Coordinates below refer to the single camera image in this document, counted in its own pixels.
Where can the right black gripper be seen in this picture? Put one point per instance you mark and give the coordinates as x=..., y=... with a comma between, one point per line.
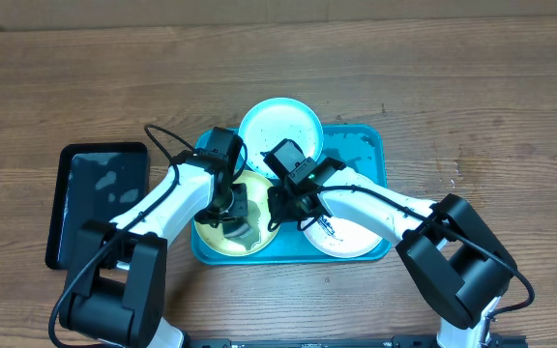
x=284, y=212

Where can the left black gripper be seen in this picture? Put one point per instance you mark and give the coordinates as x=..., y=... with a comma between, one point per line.
x=238, y=207

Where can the yellow-green plate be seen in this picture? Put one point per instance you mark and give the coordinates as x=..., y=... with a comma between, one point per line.
x=258, y=236

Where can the light blue plate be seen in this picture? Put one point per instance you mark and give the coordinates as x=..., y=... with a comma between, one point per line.
x=272, y=120

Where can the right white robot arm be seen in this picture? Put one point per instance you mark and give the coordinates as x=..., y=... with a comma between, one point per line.
x=461, y=269

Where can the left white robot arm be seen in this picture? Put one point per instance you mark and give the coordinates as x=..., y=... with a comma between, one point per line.
x=115, y=286

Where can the teal plastic serving tray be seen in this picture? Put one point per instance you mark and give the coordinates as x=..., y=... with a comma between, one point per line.
x=361, y=148

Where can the black rectangular water tray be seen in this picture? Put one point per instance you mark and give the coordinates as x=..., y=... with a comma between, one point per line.
x=94, y=181

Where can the white plate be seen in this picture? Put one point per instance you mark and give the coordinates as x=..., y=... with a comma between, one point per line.
x=344, y=239

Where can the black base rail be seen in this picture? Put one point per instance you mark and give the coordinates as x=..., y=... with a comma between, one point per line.
x=397, y=341

